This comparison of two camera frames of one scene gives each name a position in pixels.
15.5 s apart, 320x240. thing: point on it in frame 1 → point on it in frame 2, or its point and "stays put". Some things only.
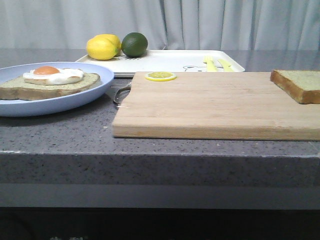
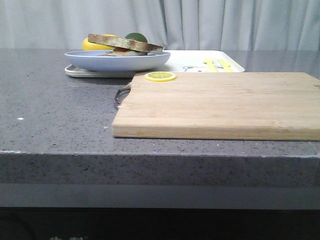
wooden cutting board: [214, 105] stays put
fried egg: [51, 75] → [120, 49]
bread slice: [17, 88] → [124, 53]
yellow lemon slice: [160, 76] stays put
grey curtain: [167, 25] stays put
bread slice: [303, 85] → [119, 42]
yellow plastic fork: [211, 66] stays put
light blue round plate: [58, 104] → [92, 60]
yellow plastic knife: [227, 68] stays put
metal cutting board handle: [122, 94] stays put
